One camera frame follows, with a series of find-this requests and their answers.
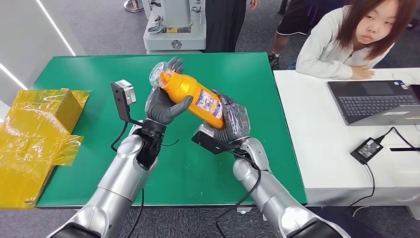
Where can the dark grey laptop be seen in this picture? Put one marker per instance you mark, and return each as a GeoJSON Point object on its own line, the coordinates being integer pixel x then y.
{"type": "Point", "coordinates": [370, 105]}

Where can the seated person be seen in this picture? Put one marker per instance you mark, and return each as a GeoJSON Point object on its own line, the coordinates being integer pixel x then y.
{"type": "Point", "coordinates": [325, 46]}

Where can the standing person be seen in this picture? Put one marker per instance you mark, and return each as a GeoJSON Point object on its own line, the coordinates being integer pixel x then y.
{"type": "Point", "coordinates": [224, 23]}

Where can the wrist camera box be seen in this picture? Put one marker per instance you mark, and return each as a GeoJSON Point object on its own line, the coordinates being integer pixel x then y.
{"type": "Point", "coordinates": [118, 98]}
{"type": "Point", "coordinates": [210, 143]}

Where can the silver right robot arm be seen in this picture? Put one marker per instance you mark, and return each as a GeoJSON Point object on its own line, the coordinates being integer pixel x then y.
{"type": "Point", "coordinates": [275, 200]}

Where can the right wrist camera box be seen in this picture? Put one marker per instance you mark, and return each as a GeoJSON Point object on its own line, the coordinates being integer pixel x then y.
{"type": "Point", "coordinates": [210, 143]}

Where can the black laptop power adapter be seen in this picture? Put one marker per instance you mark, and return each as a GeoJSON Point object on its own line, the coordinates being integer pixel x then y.
{"type": "Point", "coordinates": [367, 150]}

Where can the person in shorts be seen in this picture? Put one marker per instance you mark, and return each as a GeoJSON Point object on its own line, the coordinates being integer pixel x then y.
{"type": "Point", "coordinates": [290, 19]}

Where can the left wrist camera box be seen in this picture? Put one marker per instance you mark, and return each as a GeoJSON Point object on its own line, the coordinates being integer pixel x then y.
{"type": "Point", "coordinates": [118, 98]}

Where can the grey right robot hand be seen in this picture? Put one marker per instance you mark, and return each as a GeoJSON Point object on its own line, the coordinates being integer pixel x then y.
{"type": "Point", "coordinates": [236, 121]}

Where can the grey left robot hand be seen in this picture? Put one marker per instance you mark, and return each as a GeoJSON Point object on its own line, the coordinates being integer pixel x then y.
{"type": "Point", "coordinates": [160, 108]}

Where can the yellow taped cardboard box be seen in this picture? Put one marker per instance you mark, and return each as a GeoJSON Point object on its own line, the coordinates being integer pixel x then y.
{"type": "Point", "coordinates": [32, 138]}

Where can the metal stanchion base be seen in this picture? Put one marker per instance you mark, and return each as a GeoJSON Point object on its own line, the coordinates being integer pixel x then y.
{"type": "Point", "coordinates": [133, 6]}

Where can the orange detergent bottle clear cap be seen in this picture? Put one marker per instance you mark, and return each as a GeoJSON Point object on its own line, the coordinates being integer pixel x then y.
{"type": "Point", "coordinates": [187, 90]}

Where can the white robot stand machine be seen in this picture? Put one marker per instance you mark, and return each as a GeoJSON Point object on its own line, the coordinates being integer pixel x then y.
{"type": "Point", "coordinates": [174, 36]}

